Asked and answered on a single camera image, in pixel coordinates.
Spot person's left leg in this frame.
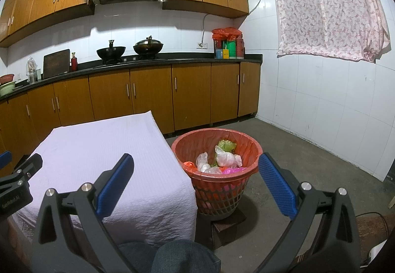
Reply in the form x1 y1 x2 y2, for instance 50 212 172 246
119 240 161 273

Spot white tablecloth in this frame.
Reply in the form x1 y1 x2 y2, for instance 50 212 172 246
12 110 198 249

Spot gas stove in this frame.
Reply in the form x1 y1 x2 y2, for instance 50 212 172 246
102 57 167 65

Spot clear bag with jar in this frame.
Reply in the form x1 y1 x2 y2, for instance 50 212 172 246
26 57 41 84

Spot large clear plastic bag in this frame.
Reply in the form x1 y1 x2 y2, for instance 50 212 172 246
214 146 243 168

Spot open black wok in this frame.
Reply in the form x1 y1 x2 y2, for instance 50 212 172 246
96 40 126 60

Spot wooden base cabinets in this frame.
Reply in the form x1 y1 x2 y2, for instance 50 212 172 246
0 61 261 162

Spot black kitchen countertop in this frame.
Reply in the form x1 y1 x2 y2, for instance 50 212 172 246
0 53 263 102

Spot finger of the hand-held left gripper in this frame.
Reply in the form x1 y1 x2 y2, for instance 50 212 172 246
0 150 13 170
0 153 43 190

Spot light green plastic bag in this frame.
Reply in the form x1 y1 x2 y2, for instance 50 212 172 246
215 139 237 156

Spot white power cable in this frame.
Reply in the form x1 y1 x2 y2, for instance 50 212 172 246
201 14 213 45

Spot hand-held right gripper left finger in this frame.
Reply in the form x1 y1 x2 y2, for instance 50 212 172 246
32 152 136 273

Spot dark wooden stool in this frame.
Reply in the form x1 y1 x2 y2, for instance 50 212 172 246
211 208 247 250

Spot dark cutting board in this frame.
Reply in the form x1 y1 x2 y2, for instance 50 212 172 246
42 49 71 80

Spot white power adapter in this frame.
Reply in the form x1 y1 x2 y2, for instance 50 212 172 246
364 239 388 267

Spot orange plastic wastebasket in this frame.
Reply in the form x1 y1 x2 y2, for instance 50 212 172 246
171 128 263 220

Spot lidded black wok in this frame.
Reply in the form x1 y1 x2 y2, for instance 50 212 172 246
133 35 163 55

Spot pink floral curtain cloth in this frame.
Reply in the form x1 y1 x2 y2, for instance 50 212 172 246
265 0 391 63

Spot orange bag on canisters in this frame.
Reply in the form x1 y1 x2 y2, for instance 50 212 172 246
212 27 243 42

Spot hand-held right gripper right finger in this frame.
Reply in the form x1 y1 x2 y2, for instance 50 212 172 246
257 152 361 273

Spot person's right leg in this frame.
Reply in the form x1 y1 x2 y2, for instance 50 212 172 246
151 239 221 273

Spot person's leg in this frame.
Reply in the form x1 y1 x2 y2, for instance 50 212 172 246
119 240 161 273
151 239 221 273

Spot small clear plastic bag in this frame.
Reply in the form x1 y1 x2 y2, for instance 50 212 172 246
196 152 211 172

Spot black floor cable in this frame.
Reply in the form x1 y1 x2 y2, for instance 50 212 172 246
355 211 389 239

